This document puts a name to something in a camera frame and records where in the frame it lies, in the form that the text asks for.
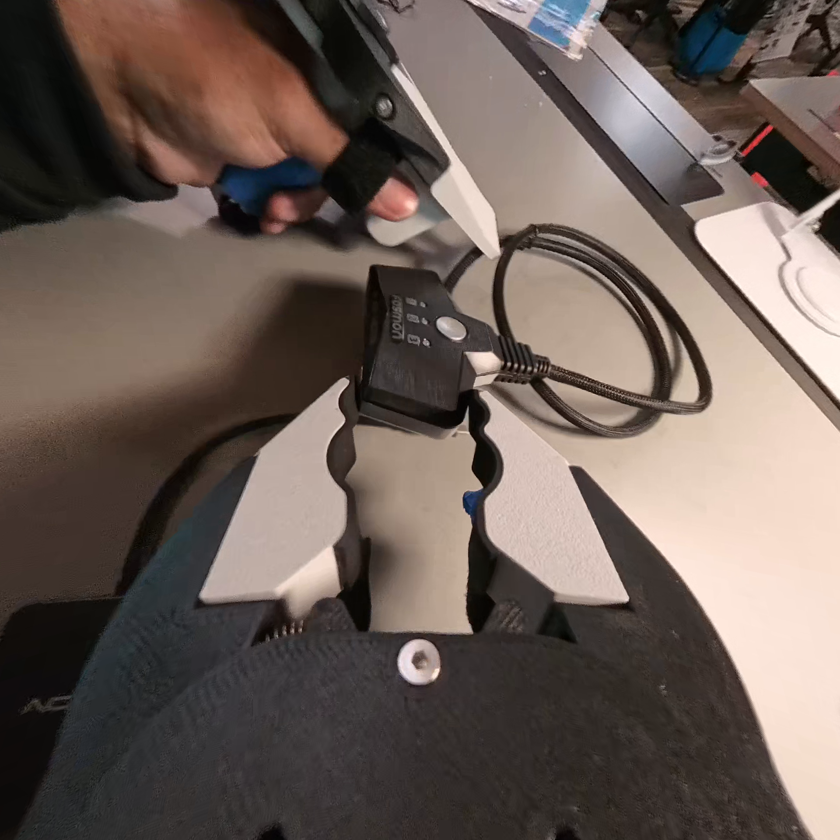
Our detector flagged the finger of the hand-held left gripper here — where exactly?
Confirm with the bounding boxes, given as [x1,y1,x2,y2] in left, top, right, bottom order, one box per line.
[390,61,502,259]
[364,192,455,248]

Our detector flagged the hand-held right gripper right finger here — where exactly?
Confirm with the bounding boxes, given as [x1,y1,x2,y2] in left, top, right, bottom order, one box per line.
[465,390,630,632]

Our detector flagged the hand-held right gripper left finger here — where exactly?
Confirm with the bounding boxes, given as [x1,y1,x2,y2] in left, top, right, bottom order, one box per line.
[197,377,371,624]

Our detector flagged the braided hdmi cable green plugs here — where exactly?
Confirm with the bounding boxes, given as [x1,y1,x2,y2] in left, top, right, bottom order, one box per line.
[115,413,296,592]

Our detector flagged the black hdmi switch with cable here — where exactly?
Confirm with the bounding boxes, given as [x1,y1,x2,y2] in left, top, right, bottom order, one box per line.
[357,223,714,441]

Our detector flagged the person's left forearm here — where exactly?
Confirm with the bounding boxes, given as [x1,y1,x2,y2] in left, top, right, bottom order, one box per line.
[0,0,179,232]

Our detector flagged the person's left hand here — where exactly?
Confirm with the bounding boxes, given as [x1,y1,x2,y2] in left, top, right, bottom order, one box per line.
[58,0,419,236]

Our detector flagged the white paper sheet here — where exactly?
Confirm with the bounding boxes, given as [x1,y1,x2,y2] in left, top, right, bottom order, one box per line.
[469,0,608,60]

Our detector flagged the dark flat desk panel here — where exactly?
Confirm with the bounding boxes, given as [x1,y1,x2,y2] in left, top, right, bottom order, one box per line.
[486,0,726,207]

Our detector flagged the blue bag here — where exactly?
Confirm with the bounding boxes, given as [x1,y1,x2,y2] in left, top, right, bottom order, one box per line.
[675,0,750,81]

